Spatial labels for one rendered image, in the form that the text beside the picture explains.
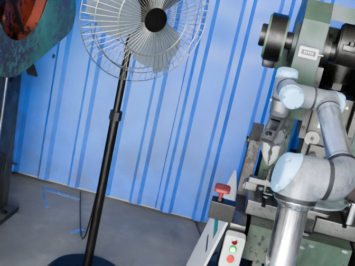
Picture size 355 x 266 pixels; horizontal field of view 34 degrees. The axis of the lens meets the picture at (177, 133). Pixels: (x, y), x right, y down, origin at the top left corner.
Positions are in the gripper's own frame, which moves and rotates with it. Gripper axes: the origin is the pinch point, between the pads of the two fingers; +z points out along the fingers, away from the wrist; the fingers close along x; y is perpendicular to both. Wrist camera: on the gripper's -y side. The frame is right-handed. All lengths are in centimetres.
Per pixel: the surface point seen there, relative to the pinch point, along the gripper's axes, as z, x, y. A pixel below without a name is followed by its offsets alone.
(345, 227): 25.2, -31.1, 16.6
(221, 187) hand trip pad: 13.5, 15.0, -3.3
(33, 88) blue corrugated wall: 38, 175, 95
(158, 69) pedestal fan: -16, 59, 26
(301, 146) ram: -1.4, -7.6, 20.5
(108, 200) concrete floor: 101, 117, 98
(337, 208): 15.0, -26.8, 10.4
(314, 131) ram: -8.3, -10.9, 22.1
